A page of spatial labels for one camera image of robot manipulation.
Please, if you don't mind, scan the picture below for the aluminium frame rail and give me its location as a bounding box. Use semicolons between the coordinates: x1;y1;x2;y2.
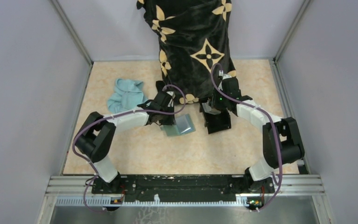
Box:
46;175;325;196

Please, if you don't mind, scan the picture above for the stack of cards in tray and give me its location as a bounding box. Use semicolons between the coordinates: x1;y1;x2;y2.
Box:
201;102;221;115

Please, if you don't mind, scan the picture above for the black beige flower-patterned blanket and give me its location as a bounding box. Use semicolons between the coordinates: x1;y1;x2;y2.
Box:
136;0;236;104

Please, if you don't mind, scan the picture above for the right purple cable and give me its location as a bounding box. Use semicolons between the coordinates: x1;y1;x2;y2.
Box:
210;63;284;213

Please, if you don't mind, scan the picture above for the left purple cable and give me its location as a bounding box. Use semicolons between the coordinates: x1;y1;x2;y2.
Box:
71;84;187;213

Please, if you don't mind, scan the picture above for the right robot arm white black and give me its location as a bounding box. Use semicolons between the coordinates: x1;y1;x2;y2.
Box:
207;74;305;192

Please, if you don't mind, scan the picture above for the black card tray box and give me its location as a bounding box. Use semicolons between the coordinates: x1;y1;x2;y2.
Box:
199;98;232;134

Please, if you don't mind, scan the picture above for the white slotted cable duct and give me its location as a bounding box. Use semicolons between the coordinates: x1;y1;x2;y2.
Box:
55;195;256;208

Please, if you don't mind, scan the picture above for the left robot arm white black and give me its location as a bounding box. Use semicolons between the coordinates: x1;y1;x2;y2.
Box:
72;91;175;193

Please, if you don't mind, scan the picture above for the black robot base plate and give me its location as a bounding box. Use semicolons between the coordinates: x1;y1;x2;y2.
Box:
91;175;275;202

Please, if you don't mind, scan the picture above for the purple cable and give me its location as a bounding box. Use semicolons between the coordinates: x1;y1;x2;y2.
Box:
71;84;187;213
210;63;284;213

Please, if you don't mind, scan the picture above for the light blue cloth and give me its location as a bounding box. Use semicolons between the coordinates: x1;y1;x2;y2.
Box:
107;78;148;113

